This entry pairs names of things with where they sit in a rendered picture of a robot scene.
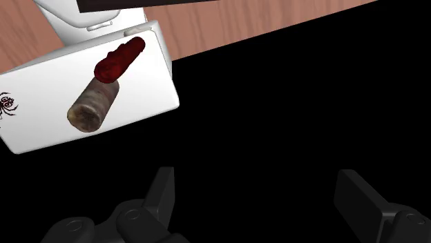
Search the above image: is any grey-brown cylinder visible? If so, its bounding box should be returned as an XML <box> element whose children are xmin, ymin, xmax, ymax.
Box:
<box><xmin>66</xmin><ymin>77</ymin><xmax>120</xmax><ymax>133</ymax></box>

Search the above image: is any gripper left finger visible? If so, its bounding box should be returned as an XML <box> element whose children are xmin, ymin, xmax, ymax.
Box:
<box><xmin>40</xmin><ymin>166</ymin><xmax>190</xmax><ymax>243</ymax></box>

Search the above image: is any dark red lumpy figure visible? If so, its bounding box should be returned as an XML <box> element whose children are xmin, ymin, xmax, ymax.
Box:
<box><xmin>93</xmin><ymin>36</ymin><xmax>146</xmax><ymax>85</ymax></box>

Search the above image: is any white toilet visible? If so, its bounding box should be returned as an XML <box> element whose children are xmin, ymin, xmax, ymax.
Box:
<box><xmin>0</xmin><ymin>0</ymin><xmax>180</xmax><ymax>155</ymax></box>

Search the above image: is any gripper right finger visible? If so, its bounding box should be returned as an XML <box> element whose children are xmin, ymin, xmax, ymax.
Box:
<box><xmin>333</xmin><ymin>169</ymin><xmax>431</xmax><ymax>243</ymax></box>

